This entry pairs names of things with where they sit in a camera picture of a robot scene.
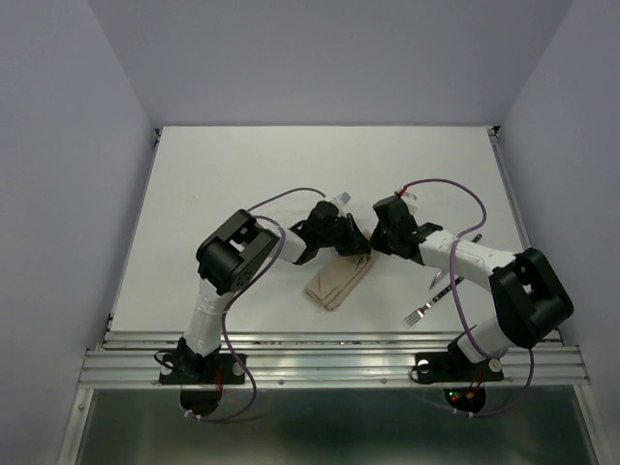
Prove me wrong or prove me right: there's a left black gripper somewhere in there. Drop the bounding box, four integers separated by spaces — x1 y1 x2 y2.
317 213 370 257

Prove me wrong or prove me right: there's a beige cloth napkin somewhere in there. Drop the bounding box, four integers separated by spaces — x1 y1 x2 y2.
304 254 374 311

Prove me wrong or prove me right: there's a steel fork black handle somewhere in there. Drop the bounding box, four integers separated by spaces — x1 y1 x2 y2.
403 285 453 327

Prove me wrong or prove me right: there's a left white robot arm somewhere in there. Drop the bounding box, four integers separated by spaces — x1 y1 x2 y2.
176 201 371 382

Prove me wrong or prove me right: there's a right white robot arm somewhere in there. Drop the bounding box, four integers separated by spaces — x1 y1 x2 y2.
371 195 574 378

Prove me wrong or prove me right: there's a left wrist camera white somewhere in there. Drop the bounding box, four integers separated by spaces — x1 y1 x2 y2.
329 192 351 215

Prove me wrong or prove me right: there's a steel knife black handle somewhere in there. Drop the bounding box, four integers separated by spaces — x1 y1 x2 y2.
427 232 483 291

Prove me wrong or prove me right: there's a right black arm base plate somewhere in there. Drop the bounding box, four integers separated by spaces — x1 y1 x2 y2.
409 352 505 386

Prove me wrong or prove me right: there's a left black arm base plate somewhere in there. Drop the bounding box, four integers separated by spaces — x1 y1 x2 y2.
153 351 246 386

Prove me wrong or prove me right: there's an aluminium front rail frame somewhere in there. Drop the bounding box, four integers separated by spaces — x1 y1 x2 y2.
77 331 590 389

